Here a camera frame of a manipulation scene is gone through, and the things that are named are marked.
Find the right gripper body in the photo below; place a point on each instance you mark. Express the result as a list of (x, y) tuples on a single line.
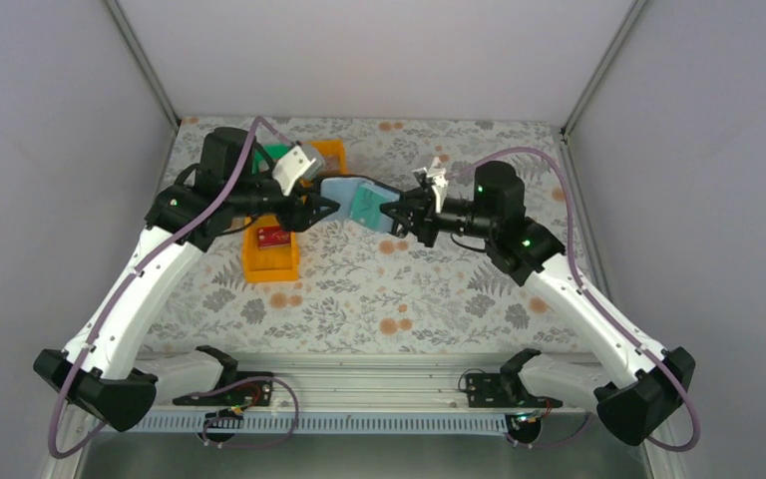
[(423, 216)]

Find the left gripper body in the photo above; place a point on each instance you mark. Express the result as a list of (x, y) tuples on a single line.
[(300, 211)]

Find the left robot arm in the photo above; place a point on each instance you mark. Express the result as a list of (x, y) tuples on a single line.
[(99, 370)]

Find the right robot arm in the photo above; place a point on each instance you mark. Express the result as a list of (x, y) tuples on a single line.
[(541, 264)]

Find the red VIP card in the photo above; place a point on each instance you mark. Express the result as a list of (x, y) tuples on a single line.
[(272, 236)]

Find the far orange storage bin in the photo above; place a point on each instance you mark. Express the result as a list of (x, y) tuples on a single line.
[(334, 157)]

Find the green storage bin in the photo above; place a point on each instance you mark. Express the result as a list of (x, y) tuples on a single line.
[(263, 154)]

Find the floral table mat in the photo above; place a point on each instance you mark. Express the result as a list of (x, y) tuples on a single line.
[(363, 292)]

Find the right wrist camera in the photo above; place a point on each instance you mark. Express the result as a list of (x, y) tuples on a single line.
[(433, 178)]

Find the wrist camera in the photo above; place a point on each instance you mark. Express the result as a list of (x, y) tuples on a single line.
[(433, 178), (301, 162)]

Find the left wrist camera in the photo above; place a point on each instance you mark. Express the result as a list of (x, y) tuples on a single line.
[(301, 162)]

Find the aluminium rail frame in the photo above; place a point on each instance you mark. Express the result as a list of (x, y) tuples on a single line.
[(406, 383)]

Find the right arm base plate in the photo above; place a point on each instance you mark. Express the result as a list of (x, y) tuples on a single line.
[(497, 390)]

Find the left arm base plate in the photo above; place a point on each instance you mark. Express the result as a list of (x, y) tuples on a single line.
[(256, 391)]

